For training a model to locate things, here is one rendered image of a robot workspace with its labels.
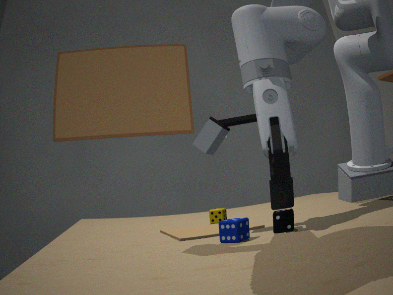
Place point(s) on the blue die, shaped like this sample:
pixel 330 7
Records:
pixel 234 230

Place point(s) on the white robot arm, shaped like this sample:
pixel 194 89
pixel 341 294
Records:
pixel 269 39

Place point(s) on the black die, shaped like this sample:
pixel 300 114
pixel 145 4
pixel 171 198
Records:
pixel 283 221

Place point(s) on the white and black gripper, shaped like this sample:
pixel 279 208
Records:
pixel 272 102

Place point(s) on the tan flat mat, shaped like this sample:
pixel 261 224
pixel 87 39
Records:
pixel 198 232

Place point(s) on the yellow die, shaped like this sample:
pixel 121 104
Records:
pixel 217 215

